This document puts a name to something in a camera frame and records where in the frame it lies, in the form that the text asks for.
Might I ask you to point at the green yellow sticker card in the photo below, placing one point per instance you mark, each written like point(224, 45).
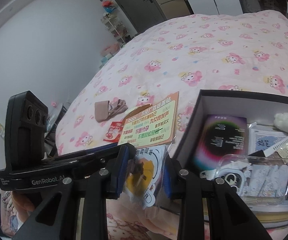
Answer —
point(152, 126)

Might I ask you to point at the red envelope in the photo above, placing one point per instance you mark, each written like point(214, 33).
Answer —
point(114, 132)

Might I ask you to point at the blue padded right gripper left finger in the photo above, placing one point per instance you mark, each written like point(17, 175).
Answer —
point(119, 171)

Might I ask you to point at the black cardboard box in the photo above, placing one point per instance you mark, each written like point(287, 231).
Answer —
point(255, 107)

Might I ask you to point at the beige folded stockings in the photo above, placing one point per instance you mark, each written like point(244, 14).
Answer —
point(105, 110)

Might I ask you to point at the white storage shelf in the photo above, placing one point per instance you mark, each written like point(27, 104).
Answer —
point(116, 27)

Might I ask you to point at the clear phone case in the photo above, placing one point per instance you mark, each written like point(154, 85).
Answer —
point(257, 180)

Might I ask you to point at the pink cartoon blanket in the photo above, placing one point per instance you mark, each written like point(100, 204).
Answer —
point(184, 55)

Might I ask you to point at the white comb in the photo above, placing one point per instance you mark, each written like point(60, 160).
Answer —
point(275, 147)

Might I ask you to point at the dark grey door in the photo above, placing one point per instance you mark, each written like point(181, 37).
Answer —
point(142, 14)

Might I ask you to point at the cartoon girl sticker pack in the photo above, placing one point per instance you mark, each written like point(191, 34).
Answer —
point(144, 180)

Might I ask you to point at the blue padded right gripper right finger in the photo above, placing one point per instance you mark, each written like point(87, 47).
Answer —
point(171, 180)

